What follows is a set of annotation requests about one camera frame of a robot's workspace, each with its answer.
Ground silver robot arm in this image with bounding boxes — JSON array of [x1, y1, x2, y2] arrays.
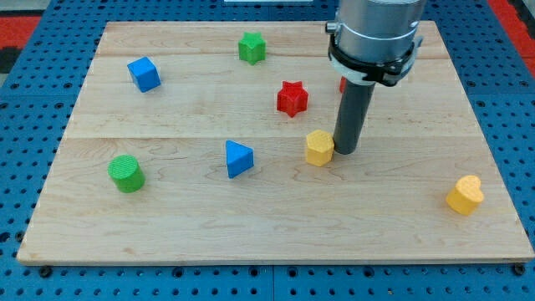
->
[[325, 0, 425, 87]]

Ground yellow heart block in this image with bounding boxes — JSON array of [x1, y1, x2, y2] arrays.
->
[[446, 175, 485, 216]]

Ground blue triangle block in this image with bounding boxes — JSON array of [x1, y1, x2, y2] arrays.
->
[[225, 140, 254, 178]]

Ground yellow hexagon block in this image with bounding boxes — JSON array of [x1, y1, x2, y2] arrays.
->
[[305, 130, 334, 166]]

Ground red star block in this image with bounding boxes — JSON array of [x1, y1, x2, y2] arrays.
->
[[277, 81, 308, 118]]

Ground wooden board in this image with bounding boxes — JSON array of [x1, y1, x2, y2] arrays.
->
[[17, 21, 534, 266]]

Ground red block behind rod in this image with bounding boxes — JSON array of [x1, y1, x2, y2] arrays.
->
[[339, 77, 346, 94]]

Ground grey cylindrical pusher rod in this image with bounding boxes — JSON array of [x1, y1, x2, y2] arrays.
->
[[333, 79, 375, 155]]

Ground green star block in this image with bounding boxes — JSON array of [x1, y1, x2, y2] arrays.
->
[[238, 32, 267, 65]]

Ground green cylinder block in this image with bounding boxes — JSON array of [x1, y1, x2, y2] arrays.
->
[[107, 155, 145, 193]]

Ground blue cube block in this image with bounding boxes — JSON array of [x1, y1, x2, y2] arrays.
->
[[127, 57, 161, 93]]

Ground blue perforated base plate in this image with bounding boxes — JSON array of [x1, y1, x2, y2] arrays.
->
[[1, 0, 534, 300]]

